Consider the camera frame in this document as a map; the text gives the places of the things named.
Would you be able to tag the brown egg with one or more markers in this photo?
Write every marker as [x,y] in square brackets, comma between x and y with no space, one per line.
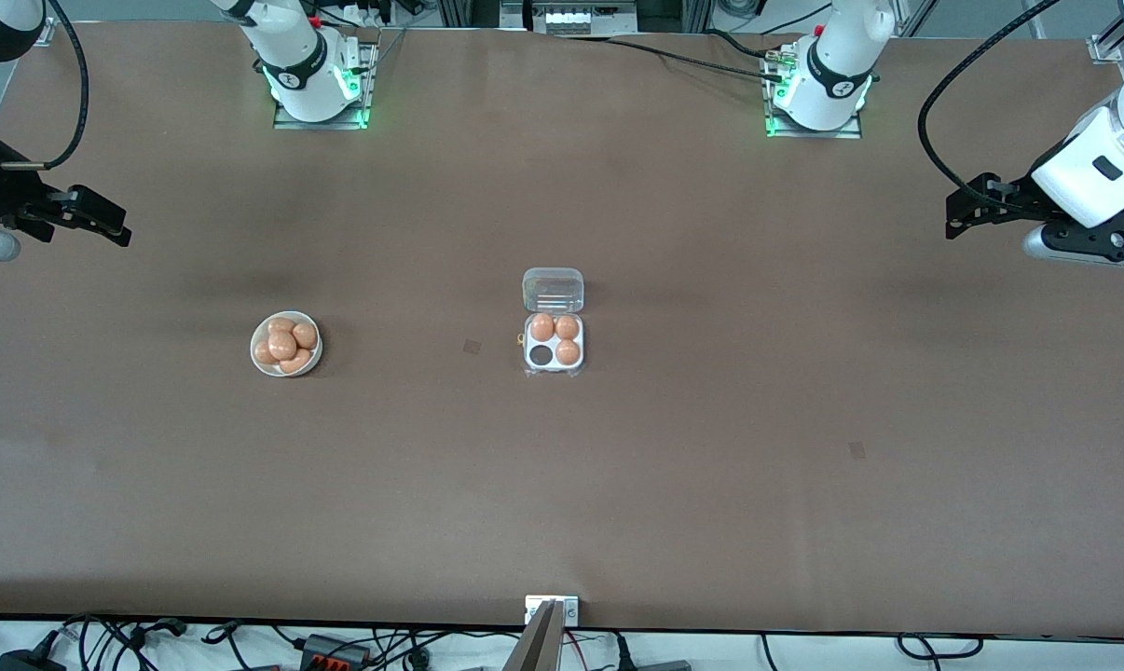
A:
[568,351]
[282,346]
[296,363]
[281,324]
[262,353]
[567,326]
[542,326]
[307,335]

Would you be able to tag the clear plastic egg box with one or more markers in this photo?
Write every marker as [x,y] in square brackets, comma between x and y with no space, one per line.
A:
[553,289]

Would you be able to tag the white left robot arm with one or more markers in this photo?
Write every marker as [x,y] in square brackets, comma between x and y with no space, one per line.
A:
[837,65]

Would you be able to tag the white bowl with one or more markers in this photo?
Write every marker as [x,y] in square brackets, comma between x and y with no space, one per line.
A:
[259,365]

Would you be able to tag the black power adapter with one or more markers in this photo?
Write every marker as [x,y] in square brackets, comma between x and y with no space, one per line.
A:
[26,662]

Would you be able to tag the white power strip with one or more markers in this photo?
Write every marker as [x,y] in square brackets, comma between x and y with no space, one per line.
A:
[571,19]

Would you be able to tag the black orange connector block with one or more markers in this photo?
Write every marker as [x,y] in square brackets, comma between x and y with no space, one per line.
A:
[334,650]

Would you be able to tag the black plug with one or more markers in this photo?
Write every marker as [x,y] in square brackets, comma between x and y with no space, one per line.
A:
[660,665]

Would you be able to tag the aluminium corner bracket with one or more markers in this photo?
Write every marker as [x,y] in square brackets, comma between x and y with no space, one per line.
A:
[38,33]
[1104,48]

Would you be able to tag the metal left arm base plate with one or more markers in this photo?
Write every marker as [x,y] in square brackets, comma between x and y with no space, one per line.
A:
[774,130]

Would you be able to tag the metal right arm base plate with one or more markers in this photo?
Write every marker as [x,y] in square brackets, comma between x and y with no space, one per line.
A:
[368,116]

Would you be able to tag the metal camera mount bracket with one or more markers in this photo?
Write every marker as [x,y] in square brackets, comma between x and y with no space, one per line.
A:
[551,610]

